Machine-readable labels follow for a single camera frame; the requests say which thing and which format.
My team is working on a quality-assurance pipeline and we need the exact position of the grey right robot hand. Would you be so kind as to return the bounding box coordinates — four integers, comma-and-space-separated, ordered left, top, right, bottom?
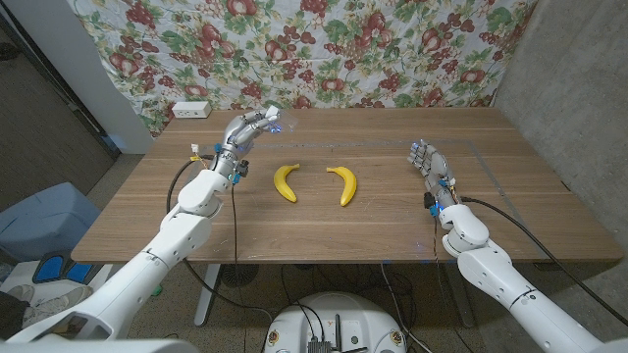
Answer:
406, 139, 460, 208

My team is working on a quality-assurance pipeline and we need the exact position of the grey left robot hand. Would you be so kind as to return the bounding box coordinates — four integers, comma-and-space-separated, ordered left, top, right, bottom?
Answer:
210, 105, 284, 180

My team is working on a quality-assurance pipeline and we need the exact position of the clear medicine bottle white cap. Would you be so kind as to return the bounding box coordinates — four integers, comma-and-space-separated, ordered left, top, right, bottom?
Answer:
263, 104, 299, 134

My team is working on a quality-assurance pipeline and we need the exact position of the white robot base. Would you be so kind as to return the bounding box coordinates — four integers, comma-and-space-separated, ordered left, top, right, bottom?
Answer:
263, 291, 407, 353

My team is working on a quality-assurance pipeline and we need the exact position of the yellow toy banana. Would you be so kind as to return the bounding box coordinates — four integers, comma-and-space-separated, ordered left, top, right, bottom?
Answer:
326, 166, 358, 208
273, 163, 301, 204

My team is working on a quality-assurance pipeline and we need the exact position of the white power strip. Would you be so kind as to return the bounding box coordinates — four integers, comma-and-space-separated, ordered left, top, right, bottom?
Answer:
171, 100, 213, 120

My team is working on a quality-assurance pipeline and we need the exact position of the floral fruit print backdrop cloth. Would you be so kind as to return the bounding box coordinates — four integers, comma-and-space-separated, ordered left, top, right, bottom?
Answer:
68, 0, 539, 138

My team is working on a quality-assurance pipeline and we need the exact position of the grey table leg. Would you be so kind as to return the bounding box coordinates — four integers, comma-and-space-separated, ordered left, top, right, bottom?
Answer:
444, 262, 476, 328

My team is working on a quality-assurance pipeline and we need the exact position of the black round floor grille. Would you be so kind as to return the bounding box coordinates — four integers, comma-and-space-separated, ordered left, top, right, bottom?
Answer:
219, 263, 260, 288

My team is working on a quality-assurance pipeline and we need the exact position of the white table leg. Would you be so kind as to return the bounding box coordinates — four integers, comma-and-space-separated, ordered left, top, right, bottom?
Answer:
193, 263, 222, 328

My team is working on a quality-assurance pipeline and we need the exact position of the blue-grey plastic bin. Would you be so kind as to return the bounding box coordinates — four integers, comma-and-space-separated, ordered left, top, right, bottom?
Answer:
0, 181, 102, 264

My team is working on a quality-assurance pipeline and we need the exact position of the blue and black foot pedal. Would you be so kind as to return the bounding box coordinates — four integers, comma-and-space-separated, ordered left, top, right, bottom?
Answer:
31, 251, 94, 285

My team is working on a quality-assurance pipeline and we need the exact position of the grey sneaker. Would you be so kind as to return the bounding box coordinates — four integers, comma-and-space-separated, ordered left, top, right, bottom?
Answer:
7, 283, 38, 303
22, 285, 94, 328

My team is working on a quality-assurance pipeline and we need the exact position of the dark trouser leg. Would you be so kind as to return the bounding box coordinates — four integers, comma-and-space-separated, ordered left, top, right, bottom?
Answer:
0, 291, 30, 340

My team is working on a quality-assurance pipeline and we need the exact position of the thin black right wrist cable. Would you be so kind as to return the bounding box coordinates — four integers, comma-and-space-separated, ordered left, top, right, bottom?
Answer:
432, 214, 445, 295

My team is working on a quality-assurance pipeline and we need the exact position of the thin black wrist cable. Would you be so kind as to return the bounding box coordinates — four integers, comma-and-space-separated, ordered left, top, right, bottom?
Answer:
432, 214, 445, 295
230, 181, 249, 353

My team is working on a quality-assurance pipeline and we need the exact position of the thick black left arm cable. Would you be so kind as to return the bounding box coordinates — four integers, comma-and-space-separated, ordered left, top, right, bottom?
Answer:
166, 154, 271, 318

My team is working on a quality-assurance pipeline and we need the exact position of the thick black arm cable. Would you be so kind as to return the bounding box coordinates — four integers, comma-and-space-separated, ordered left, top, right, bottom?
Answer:
459, 196, 628, 328
166, 154, 271, 318

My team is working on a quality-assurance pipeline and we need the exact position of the thin black left wrist cable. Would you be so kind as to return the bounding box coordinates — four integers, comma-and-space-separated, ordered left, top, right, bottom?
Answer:
230, 181, 249, 353

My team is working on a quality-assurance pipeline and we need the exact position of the black door frame strip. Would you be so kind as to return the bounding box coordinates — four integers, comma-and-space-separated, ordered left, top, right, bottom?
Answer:
0, 12, 123, 161

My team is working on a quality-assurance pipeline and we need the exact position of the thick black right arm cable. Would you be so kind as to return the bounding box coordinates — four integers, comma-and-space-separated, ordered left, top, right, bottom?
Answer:
459, 196, 628, 328

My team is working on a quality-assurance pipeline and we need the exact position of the grey floor cable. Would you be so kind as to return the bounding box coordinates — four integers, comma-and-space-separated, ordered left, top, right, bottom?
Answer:
380, 262, 434, 353

